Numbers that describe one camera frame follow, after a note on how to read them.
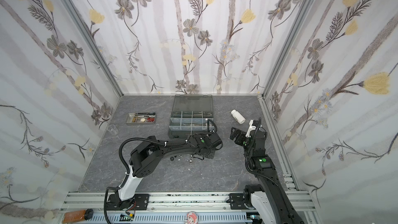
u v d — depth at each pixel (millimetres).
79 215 674
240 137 710
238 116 1049
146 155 552
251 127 715
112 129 961
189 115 1073
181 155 592
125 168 534
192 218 674
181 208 736
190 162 860
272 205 515
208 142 701
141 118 1053
